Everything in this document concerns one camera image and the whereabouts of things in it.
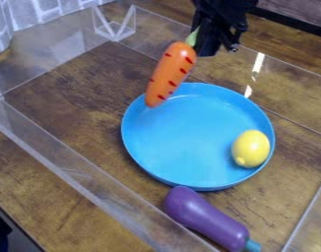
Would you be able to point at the clear acrylic enclosure wall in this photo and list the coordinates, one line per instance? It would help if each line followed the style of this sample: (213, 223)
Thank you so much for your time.
(71, 187)

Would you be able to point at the purple toy eggplant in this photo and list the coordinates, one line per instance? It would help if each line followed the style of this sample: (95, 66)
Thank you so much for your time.
(189, 209)

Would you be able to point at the clear acrylic corner bracket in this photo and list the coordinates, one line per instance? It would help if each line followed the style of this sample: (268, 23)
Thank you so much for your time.
(113, 30)

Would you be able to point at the yellow toy lemon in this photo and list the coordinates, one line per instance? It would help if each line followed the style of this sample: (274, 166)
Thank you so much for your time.
(250, 148)

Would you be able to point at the orange toy carrot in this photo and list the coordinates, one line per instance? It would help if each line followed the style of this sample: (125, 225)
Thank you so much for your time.
(171, 71)

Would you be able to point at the blue round plate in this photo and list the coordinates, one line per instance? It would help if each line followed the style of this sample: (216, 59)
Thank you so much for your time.
(179, 141)

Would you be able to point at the white patterned curtain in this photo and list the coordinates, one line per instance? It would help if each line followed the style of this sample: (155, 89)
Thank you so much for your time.
(20, 14)

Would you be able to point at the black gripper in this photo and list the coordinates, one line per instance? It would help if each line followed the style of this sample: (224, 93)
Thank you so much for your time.
(221, 22)

